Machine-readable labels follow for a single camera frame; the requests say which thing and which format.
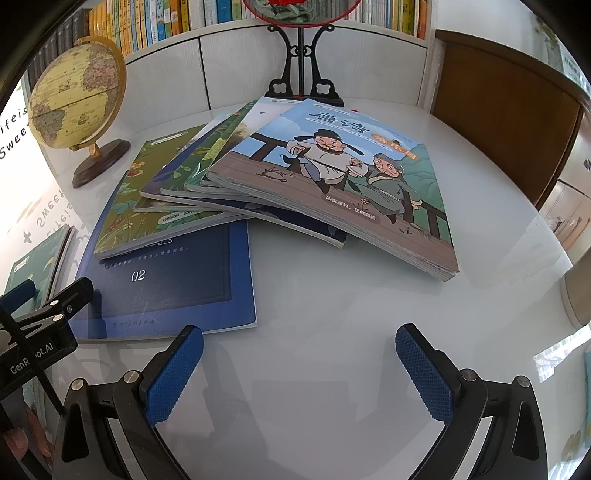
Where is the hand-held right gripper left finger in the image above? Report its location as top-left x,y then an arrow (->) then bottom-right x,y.
50,324 -> 205,480

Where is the thick black cable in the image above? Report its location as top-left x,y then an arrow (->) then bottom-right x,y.
0,308 -> 65,418

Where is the person's left hand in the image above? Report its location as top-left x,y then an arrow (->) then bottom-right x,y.
0,406 -> 52,463

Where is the set of black books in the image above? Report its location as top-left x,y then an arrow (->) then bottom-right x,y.
25,9 -> 90,88

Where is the dark blue leafy book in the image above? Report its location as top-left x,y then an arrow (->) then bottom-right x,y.
140,117 -> 348,250

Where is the olive green flower book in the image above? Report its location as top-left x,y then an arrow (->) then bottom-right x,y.
93,124 -> 252,259

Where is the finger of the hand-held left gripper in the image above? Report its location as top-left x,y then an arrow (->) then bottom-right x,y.
8,276 -> 95,328
0,278 -> 37,320

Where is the round embroidered fan on stand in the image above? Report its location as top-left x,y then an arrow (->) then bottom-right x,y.
242,0 -> 363,107

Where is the plain blue book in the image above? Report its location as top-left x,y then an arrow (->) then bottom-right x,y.
69,171 -> 258,342

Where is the white bookshelf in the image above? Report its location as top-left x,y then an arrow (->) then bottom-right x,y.
18,0 -> 437,112

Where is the row of yellow orange books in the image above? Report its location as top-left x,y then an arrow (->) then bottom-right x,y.
88,0 -> 247,56

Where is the light blue cartoon figures book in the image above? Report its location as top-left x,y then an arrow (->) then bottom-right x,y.
206,98 -> 460,282

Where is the antique style desk globe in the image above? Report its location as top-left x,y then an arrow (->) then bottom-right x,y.
27,36 -> 132,189

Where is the cork sleeve cup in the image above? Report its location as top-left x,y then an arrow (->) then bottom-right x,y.
560,265 -> 591,326

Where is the row of white blue books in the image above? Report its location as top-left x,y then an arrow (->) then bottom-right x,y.
346,0 -> 432,40

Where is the bright green leafy book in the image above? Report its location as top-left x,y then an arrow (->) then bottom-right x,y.
2,225 -> 77,319

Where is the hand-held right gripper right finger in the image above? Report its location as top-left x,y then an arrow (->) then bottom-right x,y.
394,323 -> 548,480

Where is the black lettering wall sticker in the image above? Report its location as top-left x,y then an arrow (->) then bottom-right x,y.
0,108 -> 31,160

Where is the brown wooden cabinet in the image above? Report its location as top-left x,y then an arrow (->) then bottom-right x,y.
429,28 -> 591,259

